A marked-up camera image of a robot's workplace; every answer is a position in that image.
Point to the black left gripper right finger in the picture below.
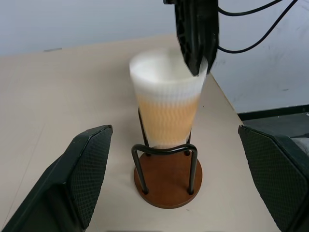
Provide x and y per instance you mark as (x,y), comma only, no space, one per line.
(277,174)

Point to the white and orange paper cup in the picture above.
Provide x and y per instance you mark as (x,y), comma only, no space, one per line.
(166,108)

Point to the black low platform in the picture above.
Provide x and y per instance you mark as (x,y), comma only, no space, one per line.
(272,120)

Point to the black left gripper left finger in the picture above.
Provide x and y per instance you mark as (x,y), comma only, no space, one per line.
(72,174)

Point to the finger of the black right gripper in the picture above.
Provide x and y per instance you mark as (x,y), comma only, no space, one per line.
(210,33)
(187,36)

